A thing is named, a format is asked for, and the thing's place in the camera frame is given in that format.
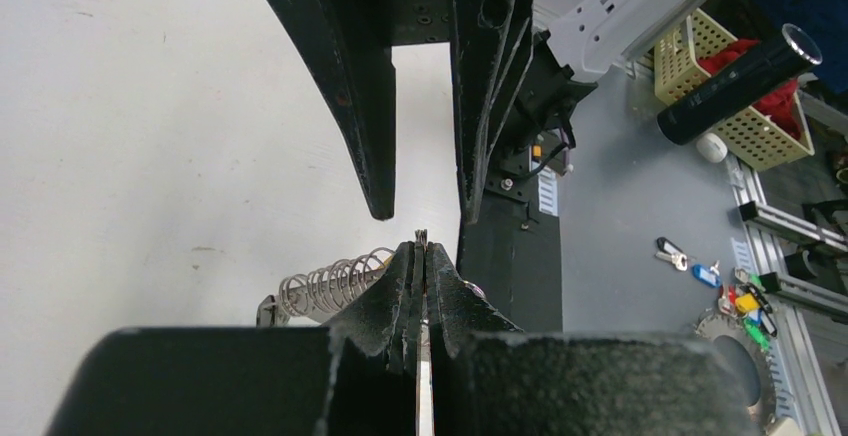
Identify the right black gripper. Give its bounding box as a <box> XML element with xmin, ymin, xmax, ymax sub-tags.
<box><xmin>266</xmin><ymin>0</ymin><xmax>533</xmax><ymax>224</ymax></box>

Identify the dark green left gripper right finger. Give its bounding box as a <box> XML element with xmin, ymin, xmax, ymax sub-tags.
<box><xmin>425</xmin><ymin>243</ymin><xmax>758</xmax><ymax>435</ymax></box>

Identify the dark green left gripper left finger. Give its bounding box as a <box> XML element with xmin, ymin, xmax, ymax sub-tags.
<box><xmin>48</xmin><ymin>242</ymin><xmax>422</xmax><ymax>435</ymax></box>

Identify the metal keyring carabiner plate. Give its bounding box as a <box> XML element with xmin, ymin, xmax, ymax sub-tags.
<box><xmin>255</xmin><ymin>229</ymin><xmax>488</xmax><ymax>436</ymax></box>

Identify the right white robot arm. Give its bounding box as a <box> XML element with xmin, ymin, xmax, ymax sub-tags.
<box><xmin>266</xmin><ymin>0</ymin><xmax>758</xmax><ymax>435</ymax></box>

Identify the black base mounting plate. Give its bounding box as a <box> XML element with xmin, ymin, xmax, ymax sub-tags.
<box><xmin>455</xmin><ymin>108</ymin><xmax>564</xmax><ymax>334</ymax></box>

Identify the spare black tagged key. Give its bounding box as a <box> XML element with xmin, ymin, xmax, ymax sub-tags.
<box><xmin>655</xmin><ymin>237</ymin><xmax>689</xmax><ymax>272</ymax></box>

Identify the spare blue tagged key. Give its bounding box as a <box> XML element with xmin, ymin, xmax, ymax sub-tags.
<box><xmin>691</xmin><ymin>260</ymin><xmax>722</xmax><ymax>289</ymax></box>

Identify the pile of coloured key tags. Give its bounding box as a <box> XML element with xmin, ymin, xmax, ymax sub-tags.
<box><xmin>717</xmin><ymin>267</ymin><xmax>778</xmax><ymax>352</ymax></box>

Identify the small white round object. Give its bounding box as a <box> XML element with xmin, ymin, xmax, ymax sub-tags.
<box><xmin>696</xmin><ymin>132</ymin><xmax>728</xmax><ymax>164</ymax></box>

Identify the cream perforated plastic basket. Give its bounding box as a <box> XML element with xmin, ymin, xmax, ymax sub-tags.
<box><xmin>654</xmin><ymin>9</ymin><xmax>823</xmax><ymax>171</ymax></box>

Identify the black cylindrical flashlight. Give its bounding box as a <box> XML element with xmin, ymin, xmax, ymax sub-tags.
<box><xmin>656</xmin><ymin>23</ymin><xmax>823</xmax><ymax>146</ymax></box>

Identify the red cloth in basket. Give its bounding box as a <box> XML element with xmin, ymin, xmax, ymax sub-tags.
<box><xmin>698</xmin><ymin>37</ymin><xmax>809</xmax><ymax>139</ymax></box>

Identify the person in blue shirt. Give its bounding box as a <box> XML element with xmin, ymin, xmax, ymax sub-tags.
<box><xmin>751</xmin><ymin>0</ymin><xmax>847</xmax><ymax>96</ymax></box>

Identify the right white slotted cable duct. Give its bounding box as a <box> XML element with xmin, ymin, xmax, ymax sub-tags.
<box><xmin>537</xmin><ymin>168</ymin><xmax>559</xmax><ymax>217</ymax></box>

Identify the aluminium frame rail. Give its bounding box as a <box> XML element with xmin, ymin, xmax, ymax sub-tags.
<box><xmin>725</xmin><ymin>156</ymin><xmax>847</xmax><ymax>435</ymax></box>

